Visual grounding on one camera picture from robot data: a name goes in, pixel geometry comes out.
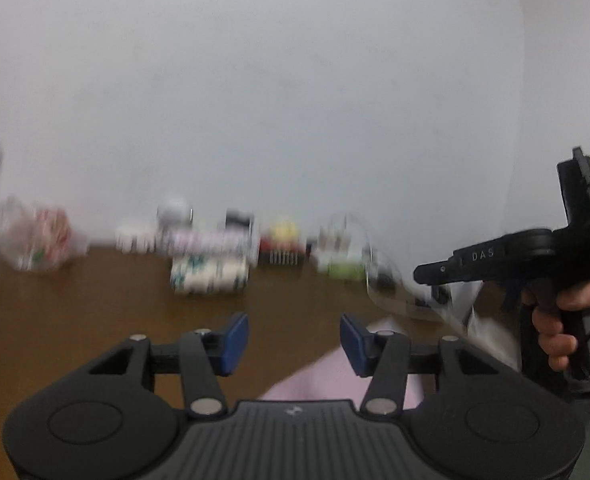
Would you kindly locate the white power strip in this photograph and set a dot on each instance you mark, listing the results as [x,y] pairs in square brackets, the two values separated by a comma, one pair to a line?
[322,260]

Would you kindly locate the yellow round container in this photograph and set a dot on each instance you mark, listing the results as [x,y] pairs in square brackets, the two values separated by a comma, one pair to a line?
[284,230]

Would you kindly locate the white charger adapters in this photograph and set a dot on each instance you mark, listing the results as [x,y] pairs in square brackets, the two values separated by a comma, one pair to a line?
[336,240]

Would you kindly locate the clear plastic bag with snacks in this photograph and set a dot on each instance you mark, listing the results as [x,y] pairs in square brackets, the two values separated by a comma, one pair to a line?
[38,238]

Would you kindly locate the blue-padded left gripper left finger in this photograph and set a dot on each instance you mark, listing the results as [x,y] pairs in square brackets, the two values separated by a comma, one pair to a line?
[199,358]

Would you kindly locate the black box with text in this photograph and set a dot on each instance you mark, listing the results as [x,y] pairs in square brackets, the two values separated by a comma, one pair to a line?
[274,253]

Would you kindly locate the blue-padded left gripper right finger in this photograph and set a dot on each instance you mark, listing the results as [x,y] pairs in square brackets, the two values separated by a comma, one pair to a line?
[387,358]

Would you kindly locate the white round lamp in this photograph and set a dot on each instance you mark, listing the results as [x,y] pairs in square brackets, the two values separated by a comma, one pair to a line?
[175,212]

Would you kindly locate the pink and blue garment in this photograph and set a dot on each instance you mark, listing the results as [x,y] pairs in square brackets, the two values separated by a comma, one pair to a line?
[331,377]

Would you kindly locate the green rectangular device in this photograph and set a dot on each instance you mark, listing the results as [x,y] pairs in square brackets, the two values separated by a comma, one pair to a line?
[347,271]

